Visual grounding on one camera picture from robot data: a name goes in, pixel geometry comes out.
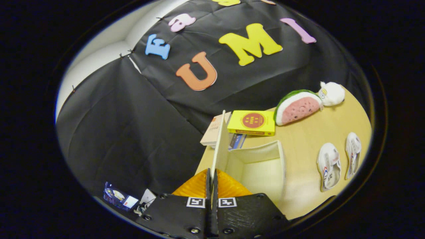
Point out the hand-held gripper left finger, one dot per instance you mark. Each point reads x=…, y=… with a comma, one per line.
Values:
x=176, y=215

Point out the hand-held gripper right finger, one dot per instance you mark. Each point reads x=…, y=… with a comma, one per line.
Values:
x=249, y=215

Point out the cream fabric storage box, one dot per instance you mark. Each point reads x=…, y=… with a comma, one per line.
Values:
x=262, y=172

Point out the white canvas shoe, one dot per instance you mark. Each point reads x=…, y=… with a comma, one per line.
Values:
x=328, y=167
x=353, y=154

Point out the dark printed packet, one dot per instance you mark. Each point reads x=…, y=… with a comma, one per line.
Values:
x=118, y=196

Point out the blue spine book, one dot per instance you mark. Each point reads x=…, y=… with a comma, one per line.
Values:
x=236, y=141

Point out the beige book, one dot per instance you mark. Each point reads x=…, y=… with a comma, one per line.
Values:
x=212, y=131

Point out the yellow book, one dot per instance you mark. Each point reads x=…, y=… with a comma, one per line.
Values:
x=252, y=121

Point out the watermelon slice plush toy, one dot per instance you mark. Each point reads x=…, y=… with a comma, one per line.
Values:
x=297, y=109

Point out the white plush toy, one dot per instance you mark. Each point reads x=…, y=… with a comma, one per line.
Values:
x=332, y=94

